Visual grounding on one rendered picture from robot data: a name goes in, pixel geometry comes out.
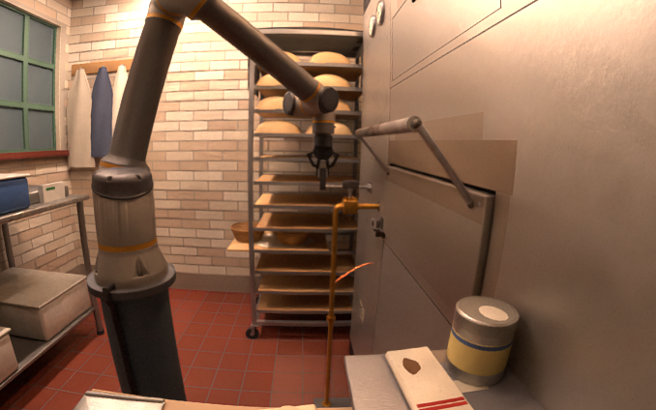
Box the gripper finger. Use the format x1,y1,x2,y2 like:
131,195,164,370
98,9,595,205
307,151,325,192
322,151,341,192

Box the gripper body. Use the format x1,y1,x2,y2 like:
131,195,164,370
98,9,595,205
311,120,337,156

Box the grey main cock lever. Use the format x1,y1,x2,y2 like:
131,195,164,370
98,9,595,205
325,179,374,200

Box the yellow gas pipe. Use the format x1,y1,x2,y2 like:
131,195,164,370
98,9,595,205
321,196,381,408

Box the grey oven loading door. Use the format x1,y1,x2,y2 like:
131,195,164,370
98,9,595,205
381,164,497,299

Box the grey gas oven body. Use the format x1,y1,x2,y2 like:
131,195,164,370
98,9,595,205
350,0,656,410

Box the brown proofing basket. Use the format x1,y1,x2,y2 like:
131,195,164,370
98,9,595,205
230,220,265,245
275,229,310,248

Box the thin orange rod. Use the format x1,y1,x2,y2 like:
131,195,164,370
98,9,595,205
334,261,375,285

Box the grey metal baking rack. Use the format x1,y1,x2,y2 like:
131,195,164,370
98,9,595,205
225,28,364,340

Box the white apron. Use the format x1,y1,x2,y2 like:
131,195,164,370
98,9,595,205
111,63,131,135
66,67,97,170

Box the blue apron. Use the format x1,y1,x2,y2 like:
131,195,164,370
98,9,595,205
90,66,115,161

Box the grey and yellow tin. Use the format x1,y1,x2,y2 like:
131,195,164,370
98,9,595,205
445,295,521,389

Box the white box with red stripes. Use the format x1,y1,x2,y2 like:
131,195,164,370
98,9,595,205
384,345,475,410

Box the tan wooden board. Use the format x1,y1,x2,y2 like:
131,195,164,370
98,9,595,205
163,397,319,410

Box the white scale device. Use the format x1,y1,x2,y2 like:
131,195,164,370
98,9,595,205
27,180,73,206

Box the stainless steel table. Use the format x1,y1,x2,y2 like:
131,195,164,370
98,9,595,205
0,193,105,410

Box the green framed window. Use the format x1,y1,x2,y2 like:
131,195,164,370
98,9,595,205
0,0,71,165

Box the grey door handle bar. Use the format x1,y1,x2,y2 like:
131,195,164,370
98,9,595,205
354,115,477,210

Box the wooden peg rail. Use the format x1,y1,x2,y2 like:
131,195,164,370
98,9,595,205
71,56,135,77

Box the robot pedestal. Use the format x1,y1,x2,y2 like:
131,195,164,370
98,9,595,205
86,264,188,403

